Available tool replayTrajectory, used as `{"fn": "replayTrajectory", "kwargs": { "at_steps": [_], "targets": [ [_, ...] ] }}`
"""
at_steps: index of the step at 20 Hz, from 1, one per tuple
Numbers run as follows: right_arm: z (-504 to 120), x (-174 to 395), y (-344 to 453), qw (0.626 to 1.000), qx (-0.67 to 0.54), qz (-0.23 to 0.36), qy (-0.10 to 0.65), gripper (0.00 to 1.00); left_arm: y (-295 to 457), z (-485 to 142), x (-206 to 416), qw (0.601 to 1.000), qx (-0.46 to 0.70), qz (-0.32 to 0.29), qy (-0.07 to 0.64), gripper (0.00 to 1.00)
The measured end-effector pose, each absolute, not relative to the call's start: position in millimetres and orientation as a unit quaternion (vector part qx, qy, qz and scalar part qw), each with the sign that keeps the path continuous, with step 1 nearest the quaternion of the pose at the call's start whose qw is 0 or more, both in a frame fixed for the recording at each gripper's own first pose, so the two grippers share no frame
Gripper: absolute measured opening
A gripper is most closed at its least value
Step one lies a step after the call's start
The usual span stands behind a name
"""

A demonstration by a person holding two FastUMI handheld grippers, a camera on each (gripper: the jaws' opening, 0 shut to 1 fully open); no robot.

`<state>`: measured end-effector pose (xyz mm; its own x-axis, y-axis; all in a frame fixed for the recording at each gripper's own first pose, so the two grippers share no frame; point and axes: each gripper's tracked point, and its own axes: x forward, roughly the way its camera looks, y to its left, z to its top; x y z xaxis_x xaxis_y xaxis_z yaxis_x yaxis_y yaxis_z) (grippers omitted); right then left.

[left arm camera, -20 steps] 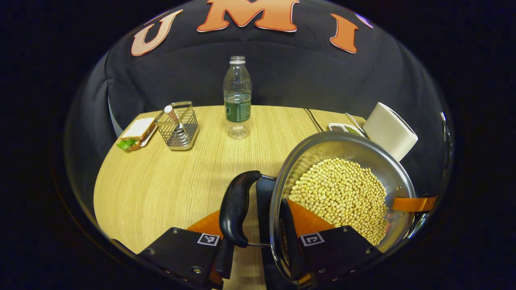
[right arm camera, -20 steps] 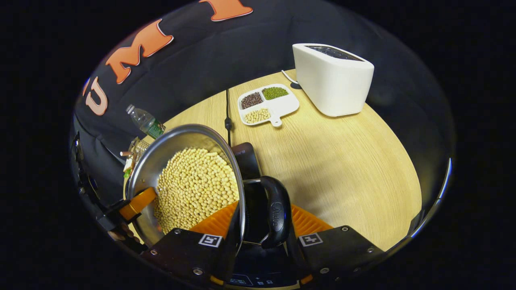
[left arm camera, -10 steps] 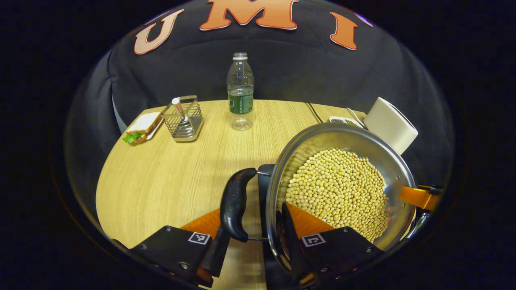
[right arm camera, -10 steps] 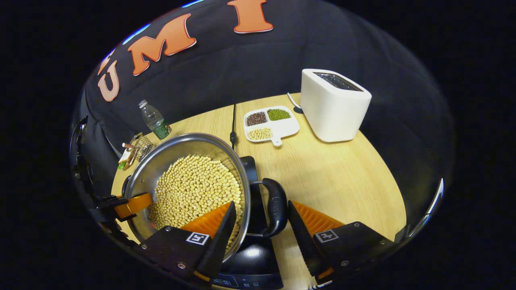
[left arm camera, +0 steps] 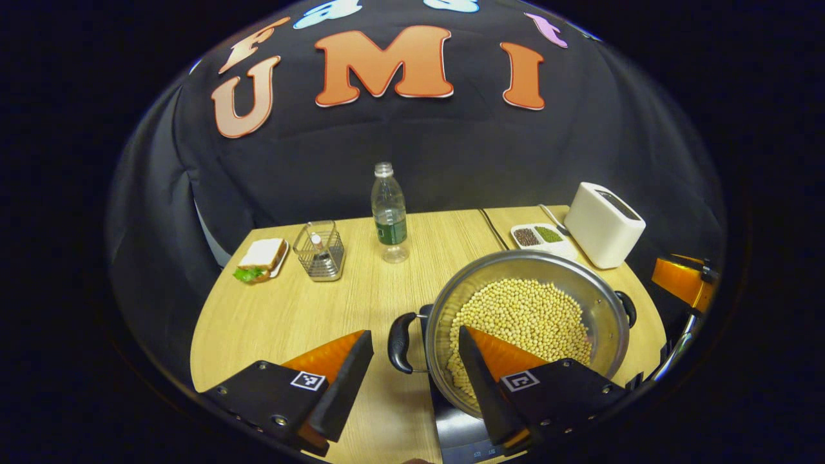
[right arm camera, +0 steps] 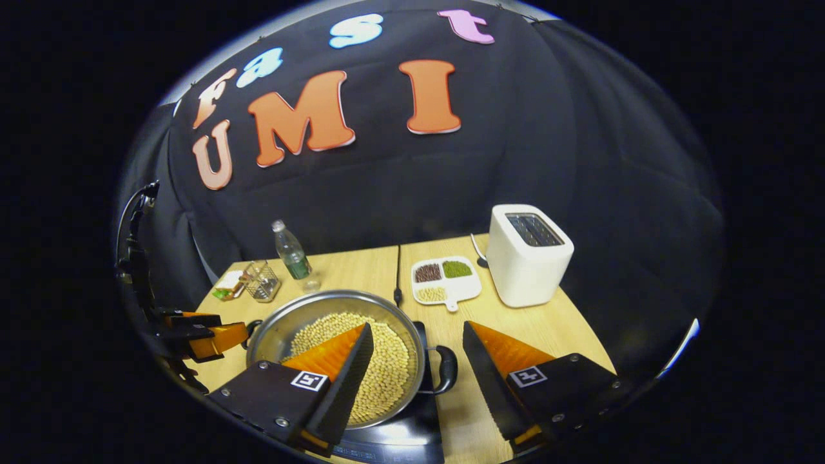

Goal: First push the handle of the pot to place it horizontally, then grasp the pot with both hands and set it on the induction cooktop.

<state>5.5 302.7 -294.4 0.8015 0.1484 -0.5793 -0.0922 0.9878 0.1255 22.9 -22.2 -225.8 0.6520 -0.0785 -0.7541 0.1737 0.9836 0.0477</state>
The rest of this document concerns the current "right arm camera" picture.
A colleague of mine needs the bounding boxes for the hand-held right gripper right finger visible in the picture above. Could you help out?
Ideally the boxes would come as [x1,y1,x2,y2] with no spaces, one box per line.
[462,320,636,452]

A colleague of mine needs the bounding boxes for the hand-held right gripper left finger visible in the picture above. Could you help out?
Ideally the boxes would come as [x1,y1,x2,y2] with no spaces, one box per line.
[208,322,375,457]

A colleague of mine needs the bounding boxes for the steel pot with soybeans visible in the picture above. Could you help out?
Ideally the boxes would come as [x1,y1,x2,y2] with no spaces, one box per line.
[244,289,459,430]

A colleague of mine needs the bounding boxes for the black induction cooktop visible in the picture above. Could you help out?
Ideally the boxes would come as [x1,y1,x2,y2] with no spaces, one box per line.
[332,321,447,464]

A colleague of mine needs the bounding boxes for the sandwich with lettuce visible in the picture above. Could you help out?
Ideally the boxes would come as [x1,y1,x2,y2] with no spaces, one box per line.
[212,269,247,302]

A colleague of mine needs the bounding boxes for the white divided bean dish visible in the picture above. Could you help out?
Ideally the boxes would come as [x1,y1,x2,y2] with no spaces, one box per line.
[411,256,483,313]

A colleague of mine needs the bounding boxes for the clear plastic water bottle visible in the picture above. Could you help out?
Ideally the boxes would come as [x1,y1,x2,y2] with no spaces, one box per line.
[271,220,321,293]

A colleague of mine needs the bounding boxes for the white toaster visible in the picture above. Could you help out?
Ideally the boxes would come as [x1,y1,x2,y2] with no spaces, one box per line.
[487,204,575,308]

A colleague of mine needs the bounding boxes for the wire mesh holder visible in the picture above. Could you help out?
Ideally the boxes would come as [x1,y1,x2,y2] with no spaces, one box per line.
[242,260,282,304]

